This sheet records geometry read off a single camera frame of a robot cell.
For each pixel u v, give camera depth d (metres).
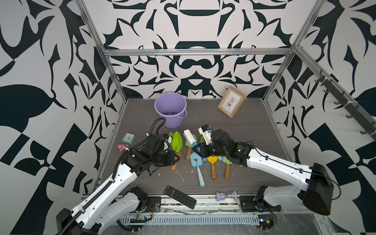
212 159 0.89
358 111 0.55
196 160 0.89
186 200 0.74
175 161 0.70
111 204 0.54
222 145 0.58
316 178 0.42
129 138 0.96
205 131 0.68
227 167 0.85
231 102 1.08
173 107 1.02
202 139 0.67
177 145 0.77
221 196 0.74
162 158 0.62
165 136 0.69
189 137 0.77
